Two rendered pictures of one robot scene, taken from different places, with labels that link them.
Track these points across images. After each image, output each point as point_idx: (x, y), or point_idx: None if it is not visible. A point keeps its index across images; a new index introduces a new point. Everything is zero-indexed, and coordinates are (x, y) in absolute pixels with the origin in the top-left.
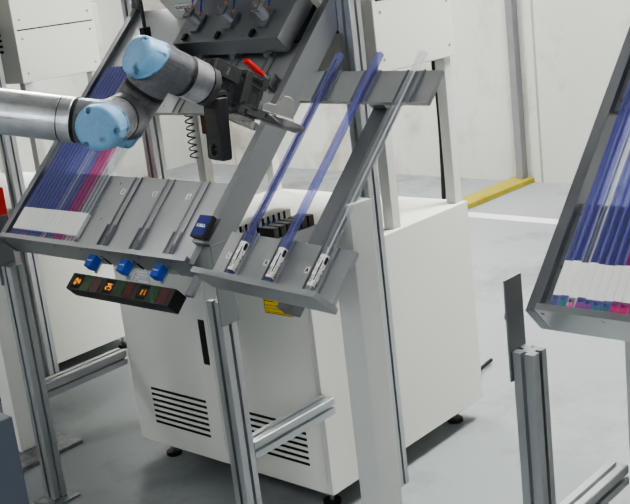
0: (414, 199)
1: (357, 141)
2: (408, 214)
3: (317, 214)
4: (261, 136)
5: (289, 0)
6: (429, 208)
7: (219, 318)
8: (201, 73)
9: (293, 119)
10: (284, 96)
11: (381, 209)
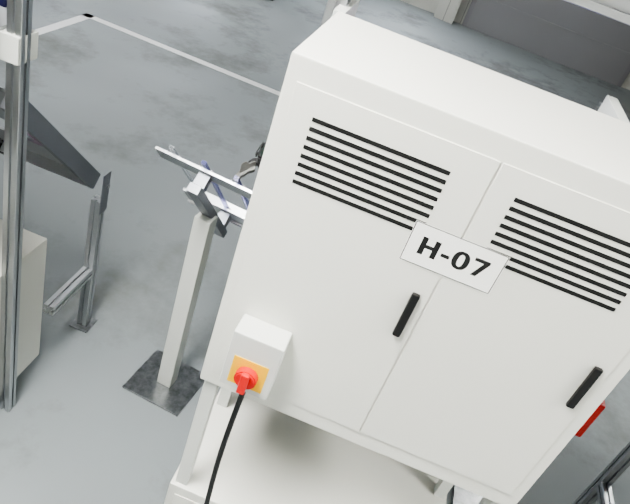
0: (231, 499)
1: (209, 200)
2: (221, 440)
3: (315, 459)
4: None
5: None
6: (204, 458)
7: None
8: None
9: (239, 171)
10: (246, 161)
11: (255, 464)
